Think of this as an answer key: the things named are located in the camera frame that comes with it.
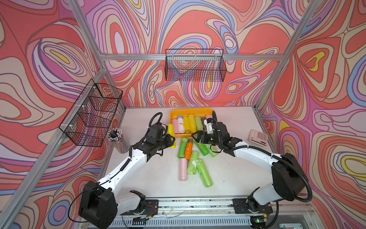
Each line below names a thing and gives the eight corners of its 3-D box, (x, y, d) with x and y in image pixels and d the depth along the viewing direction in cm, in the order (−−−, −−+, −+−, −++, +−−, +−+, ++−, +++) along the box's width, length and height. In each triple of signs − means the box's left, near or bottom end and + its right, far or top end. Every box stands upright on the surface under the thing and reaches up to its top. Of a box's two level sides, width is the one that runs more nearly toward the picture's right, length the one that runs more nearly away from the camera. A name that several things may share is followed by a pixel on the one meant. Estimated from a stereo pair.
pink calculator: (247, 140, 102) (249, 138, 99) (248, 131, 108) (250, 128, 105) (265, 146, 99) (267, 143, 96) (265, 136, 105) (267, 133, 102)
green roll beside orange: (177, 157, 93) (177, 155, 91) (182, 139, 102) (182, 136, 100) (183, 159, 92) (183, 157, 90) (188, 140, 102) (188, 138, 99)
